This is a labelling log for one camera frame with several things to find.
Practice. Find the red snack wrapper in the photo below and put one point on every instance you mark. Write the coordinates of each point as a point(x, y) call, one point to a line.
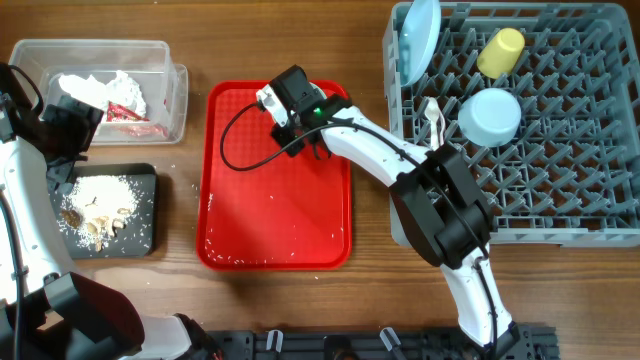
point(120, 112)

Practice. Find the light blue plate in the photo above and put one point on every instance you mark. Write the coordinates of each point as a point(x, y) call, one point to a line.
point(418, 39)

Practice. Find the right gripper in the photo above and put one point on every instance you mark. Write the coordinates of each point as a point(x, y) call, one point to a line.
point(280, 135)

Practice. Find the clear plastic waste bin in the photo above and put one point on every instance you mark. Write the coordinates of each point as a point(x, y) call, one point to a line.
point(145, 64)

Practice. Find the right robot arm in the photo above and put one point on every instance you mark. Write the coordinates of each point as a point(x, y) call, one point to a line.
point(443, 213)

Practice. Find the grey dishwasher rack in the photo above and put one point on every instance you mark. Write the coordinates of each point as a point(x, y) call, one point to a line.
point(570, 175)

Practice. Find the light blue bowl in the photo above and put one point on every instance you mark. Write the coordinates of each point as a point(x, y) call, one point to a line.
point(490, 118)

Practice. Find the white plastic fork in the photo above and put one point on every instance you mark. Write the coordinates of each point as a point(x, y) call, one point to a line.
point(442, 129)

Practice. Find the white napkin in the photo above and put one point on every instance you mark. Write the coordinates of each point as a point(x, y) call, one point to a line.
point(122, 90)

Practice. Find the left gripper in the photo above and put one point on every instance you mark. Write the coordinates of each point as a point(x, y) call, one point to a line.
point(81, 121)

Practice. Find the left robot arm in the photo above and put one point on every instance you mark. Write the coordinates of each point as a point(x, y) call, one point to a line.
point(48, 310)

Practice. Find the food scraps and rice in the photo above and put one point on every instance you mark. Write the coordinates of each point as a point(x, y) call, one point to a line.
point(102, 210)

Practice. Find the green saucer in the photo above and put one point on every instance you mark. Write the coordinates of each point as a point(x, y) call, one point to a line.
point(318, 89)

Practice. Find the red serving tray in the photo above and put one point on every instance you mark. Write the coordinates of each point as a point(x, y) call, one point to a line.
point(293, 213)

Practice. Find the yellow plastic cup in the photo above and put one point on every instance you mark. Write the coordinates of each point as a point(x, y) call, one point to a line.
point(501, 54)

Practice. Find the white plastic spoon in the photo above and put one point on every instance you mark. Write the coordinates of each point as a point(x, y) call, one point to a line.
point(432, 113)

